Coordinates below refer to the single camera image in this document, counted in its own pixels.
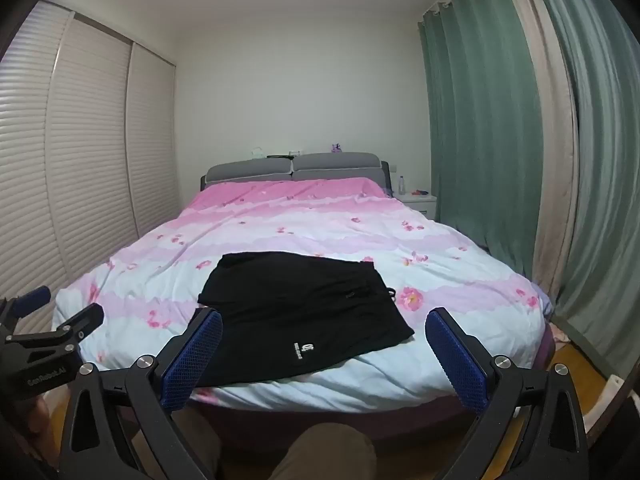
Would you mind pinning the white nightstand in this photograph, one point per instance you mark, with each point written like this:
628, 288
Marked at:
422, 205

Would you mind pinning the clear plastic bottle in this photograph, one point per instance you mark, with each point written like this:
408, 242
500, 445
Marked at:
401, 186

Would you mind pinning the pink floral duvet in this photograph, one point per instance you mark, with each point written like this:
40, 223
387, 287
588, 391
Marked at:
325, 220

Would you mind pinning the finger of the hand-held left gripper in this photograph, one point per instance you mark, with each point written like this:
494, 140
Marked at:
34, 299
82, 322

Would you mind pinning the white board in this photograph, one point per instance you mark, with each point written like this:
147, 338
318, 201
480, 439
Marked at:
611, 397

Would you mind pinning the green curtain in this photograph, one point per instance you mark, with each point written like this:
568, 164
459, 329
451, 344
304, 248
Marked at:
605, 160
475, 125

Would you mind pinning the clear small container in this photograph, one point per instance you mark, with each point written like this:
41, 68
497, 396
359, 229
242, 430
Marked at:
257, 152

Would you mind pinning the person's right leg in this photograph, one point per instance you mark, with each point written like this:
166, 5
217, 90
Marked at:
325, 452

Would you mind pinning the beige curtain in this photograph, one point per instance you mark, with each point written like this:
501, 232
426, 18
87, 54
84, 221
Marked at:
552, 160

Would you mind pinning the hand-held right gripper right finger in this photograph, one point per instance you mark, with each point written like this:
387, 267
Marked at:
460, 360

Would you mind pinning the black pants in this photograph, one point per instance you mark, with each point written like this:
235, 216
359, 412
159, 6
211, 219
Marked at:
300, 305

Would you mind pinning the beige louvred wardrobe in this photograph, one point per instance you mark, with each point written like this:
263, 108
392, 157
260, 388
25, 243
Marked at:
90, 160

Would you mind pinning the grey padded headboard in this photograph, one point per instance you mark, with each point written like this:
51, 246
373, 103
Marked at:
330, 162

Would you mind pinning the purple toy figure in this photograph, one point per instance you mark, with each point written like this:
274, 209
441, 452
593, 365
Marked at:
336, 148

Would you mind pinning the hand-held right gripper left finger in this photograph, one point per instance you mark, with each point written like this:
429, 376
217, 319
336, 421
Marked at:
192, 355

